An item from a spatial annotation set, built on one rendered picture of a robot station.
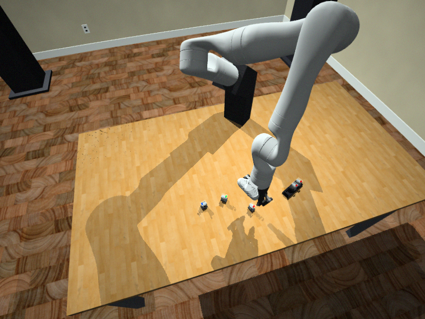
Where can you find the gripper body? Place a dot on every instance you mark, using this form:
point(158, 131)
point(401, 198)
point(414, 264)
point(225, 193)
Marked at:
point(263, 192)

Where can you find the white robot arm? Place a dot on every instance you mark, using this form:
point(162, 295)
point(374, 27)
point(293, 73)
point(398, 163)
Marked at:
point(328, 28)

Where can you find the clear relay with green button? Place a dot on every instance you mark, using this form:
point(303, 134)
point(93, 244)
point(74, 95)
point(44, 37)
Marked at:
point(224, 197)

